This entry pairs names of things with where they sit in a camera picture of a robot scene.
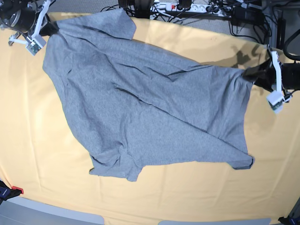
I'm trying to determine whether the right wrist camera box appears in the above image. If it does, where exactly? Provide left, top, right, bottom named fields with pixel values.
left=25, top=35, right=46, bottom=56

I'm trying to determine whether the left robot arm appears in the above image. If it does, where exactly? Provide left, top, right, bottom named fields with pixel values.
left=242, top=30, right=300, bottom=114

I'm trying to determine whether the yellow table cloth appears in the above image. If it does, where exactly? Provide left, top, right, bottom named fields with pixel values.
left=0, top=30, right=300, bottom=225

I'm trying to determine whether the white power strip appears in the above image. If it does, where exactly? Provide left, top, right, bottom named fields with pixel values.
left=151, top=1, right=232, bottom=18

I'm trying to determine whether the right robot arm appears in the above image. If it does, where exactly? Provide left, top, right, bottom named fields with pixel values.
left=0, top=0, right=59, bottom=56

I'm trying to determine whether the black power adapter box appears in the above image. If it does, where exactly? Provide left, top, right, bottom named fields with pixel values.
left=231, top=7, right=265, bottom=26

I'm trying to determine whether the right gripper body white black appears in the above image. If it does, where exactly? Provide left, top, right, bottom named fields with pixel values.
left=8, top=0, right=55, bottom=46

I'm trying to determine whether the black clamp right corner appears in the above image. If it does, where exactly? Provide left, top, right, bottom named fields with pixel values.
left=278, top=217, right=300, bottom=225

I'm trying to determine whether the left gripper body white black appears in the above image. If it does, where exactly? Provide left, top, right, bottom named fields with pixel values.
left=267, top=45, right=293, bottom=104

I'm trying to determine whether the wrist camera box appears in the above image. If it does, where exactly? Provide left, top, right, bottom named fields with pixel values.
left=266, top=90, right=285, bottom=114
left=25, top=35, right=46, bottom=56

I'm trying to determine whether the red black clamp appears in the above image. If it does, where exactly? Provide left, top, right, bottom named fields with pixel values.
left=0, top=181, right=24, bottom=203

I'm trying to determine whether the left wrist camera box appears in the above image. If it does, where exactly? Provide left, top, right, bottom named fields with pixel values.
left=266, top=90, right=285, bottom=114

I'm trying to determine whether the grey t-shirt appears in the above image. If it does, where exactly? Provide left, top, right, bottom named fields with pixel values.
left=43, top=9, right=254, bottom=181

